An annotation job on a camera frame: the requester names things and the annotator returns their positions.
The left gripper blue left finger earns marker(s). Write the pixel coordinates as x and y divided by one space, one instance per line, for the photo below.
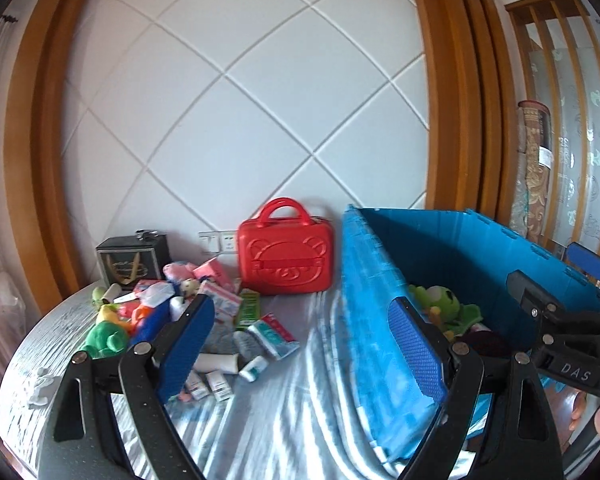
82 439

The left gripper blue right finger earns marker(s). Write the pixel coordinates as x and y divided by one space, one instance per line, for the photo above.
519 440

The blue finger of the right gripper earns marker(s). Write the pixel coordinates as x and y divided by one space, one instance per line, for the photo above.
583 259

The light green frog plush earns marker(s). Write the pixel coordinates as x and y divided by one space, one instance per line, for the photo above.
443 309

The white cotton glove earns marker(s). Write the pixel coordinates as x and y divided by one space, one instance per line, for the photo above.
44 387

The dark green plush toy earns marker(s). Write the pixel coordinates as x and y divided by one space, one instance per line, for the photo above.
105 339

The rolled patterned carpet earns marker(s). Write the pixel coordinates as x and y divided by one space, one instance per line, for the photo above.
534 167

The yellow duck plush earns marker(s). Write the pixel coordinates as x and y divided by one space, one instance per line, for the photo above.
108 314

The teal plush with blue hair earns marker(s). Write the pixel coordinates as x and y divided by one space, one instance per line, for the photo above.
150 326

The small green frog toy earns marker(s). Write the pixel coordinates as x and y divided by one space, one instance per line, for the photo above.
98 297

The cardboard tube roll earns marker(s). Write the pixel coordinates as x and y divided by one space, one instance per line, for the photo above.
112 293

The pink pig plush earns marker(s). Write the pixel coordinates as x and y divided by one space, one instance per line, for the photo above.
178 271

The pink white carton box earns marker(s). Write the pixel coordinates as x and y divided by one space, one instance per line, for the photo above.
226 303

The black gift box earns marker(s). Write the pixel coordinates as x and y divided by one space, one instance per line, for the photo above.
126 260

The green card package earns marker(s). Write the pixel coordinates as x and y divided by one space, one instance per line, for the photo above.
250 309

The teal and red toothpaste box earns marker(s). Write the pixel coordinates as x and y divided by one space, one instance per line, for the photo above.
274 337

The striped grey tablecloth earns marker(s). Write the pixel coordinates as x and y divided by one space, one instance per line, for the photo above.
297 421

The wooden slat room divider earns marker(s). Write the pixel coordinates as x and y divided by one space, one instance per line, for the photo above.
560 57

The blue plastic storage crate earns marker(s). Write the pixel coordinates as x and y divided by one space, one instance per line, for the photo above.
453 266

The red bear suitcase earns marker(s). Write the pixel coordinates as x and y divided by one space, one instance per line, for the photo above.
285 250

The white wall socket panel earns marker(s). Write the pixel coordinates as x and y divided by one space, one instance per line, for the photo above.
218 242

